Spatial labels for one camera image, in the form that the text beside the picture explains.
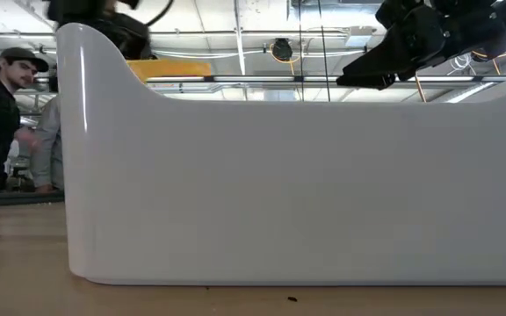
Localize white plastic basket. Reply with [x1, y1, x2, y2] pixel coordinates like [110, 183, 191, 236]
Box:
[54, 22, 506, 287]

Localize yellow power cable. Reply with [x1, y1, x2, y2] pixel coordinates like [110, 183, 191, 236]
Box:
[413, 73, 429, 104]

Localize black aluminium table frame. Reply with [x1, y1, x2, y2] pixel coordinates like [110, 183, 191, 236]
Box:
[146, 65, 506, 86]

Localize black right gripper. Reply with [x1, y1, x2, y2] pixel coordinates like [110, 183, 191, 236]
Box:
[336, 0, 506, 91]

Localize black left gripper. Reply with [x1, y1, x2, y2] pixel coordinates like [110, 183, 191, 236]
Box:
[45, 0, 154, 61]

